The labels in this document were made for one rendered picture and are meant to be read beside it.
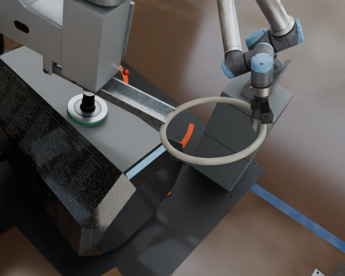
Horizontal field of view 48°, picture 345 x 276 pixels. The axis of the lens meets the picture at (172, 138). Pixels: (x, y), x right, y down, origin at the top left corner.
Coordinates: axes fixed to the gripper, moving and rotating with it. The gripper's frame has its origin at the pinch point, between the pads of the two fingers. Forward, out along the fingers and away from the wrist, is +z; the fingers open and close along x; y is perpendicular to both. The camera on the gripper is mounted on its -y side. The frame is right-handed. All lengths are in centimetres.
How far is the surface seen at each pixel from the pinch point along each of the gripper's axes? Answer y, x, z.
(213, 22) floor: 315, -22, 78
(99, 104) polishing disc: 40, 80, -2
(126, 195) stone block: -2, 70, 29
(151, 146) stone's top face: 21, 54, 17
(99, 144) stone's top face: 18, 80, 8
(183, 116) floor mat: 147, 33, 91
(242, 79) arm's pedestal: 93, -11, 28
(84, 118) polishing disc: 29, 87, -3
